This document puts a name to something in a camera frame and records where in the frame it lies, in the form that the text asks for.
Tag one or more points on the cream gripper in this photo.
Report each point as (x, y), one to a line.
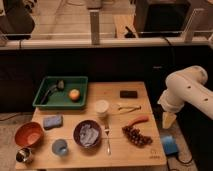
(168, 119)

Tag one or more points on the dark red grape bunch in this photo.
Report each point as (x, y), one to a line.
(135, 137)

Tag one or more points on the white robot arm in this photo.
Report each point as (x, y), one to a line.
(185, 86)

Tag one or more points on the white plastic cup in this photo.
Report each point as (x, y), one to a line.
(101, 108)

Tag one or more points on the blue plastic cup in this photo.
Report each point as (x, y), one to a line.
(60, 147)

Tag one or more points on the small metal cup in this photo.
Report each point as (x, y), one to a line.
(24, 155)

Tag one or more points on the blue box on floor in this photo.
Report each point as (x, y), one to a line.
(169, 145)

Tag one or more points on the purple bowl with cloth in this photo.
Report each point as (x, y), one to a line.
(87, 134)

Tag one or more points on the yellow red apple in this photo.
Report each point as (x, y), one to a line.
(74, 94)

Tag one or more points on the black monitor box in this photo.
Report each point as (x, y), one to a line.
(160, 15)

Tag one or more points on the grey dish brush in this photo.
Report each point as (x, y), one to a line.
(59, 86)

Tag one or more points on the green plastic tray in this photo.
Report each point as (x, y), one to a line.
(59, 99)

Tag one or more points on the blue sponge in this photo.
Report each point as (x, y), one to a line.
(52, 122)

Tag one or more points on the orange bowl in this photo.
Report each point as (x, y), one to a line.
(29, 134)

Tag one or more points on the grey vertical post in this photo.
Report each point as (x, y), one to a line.
(95, 30)

